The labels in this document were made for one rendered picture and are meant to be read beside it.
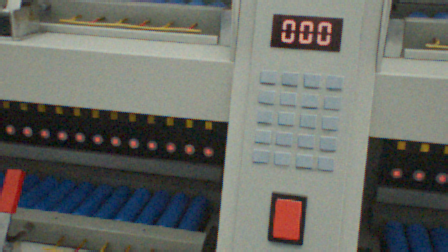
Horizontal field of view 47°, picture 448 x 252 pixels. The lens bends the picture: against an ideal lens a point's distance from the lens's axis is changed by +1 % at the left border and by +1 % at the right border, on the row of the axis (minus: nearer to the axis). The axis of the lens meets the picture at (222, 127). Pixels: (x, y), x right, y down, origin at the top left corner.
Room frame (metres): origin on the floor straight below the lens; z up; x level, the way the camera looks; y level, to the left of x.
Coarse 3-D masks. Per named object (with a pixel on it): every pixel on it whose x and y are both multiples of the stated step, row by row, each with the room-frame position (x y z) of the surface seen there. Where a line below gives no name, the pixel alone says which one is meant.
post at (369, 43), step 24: (240, 0) 0.35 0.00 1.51; (240, 24) 0.35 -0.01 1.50; (240, 48) 0.35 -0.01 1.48; (360, 48) 0.34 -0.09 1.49; (240, 72) 0.35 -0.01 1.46; (360, 72) 0.34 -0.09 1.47; (240, 96) 0.35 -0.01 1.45; (360, 96) 0.34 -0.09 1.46; (240, 120) 0.35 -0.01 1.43; (360, 120) 0.34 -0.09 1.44; (240, 144) 0.35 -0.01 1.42; (360, 144) 0.34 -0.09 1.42; (360, 168) 0.34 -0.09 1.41; (360, 192) 0.34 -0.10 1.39
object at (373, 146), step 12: (396, 0) 0.53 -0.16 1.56; (372, 144) 0.53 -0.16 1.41; (372, 156) 0.53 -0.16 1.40; (108, 168) 0.58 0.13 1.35; (372, 168) 0.53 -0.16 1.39; (204, 180) 0.56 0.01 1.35; (372, 180) 0.53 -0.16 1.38; (372, 192) 0.53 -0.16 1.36; (396, 204) 0.52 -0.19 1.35; (360, 216) 0.53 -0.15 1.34
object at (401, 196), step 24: (384, 144) 0.49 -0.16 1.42; (408, 144) 0.48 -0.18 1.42; (432, 144) 0.48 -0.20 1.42; (384, 168) 0.50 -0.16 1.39; (408, 168) 0.49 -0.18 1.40; (432, 168) 0.49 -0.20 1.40; (384, 192) 0.50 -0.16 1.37; (408, 192) 0.49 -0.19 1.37; (432, 192) 0.49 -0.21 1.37; (384, 216) 0.48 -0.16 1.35; (408, 216) 0.48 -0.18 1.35; (432, 216) 0.48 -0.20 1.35; (360, 240) 0.48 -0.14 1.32; (384, 240) 0.48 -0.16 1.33; (408, 240) 0.46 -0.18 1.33; (432, 240) 0.46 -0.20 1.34
